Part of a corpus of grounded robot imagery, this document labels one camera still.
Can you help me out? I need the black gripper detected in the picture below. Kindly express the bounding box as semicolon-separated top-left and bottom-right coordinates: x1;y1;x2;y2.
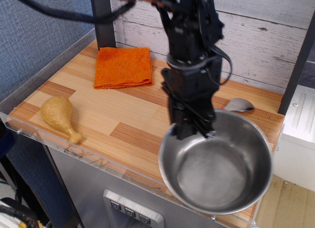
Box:
161;54;222;140

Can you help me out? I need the silver steel bowl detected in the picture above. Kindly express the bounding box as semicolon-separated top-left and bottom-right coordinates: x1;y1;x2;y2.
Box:
158;110;273;215

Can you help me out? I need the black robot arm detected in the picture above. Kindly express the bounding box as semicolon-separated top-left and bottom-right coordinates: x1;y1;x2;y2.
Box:
126;0;224;140

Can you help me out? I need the folded orange cloth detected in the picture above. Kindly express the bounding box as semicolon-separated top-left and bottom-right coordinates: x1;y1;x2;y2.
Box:
94;47;153;89

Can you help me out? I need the silver button control panel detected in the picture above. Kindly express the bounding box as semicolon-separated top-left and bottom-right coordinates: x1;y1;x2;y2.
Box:
103;189;164;228

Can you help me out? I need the clear acrylic edge guard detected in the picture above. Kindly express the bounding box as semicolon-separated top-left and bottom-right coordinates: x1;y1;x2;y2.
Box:
0;111;286;228

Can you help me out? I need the white ribbed side box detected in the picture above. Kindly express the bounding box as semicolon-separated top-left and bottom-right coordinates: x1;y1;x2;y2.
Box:
273;85;315;191

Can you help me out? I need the plastic toy chicken drumstick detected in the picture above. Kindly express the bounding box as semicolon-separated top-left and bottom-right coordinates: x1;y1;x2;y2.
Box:
39;96;83;144

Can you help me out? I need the yellow object bottom left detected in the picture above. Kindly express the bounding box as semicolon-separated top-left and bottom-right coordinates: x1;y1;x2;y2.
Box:
18;221;44;228

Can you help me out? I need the red handled metal spoon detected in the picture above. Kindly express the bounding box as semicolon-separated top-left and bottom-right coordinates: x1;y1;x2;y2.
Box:
221;98;254;112

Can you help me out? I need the dark left vertical post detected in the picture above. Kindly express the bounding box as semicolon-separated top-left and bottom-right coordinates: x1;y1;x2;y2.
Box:
89;0;117;51

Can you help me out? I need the dark vertical post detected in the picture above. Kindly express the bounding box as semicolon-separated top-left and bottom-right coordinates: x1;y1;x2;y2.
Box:
278;14;315;115
89;0;117;51

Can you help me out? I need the dark right vertical post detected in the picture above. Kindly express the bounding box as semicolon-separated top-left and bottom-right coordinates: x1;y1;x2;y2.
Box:
278;14;315;115

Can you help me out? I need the black braided cable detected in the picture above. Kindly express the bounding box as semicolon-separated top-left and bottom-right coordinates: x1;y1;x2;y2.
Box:
4;0;136;24

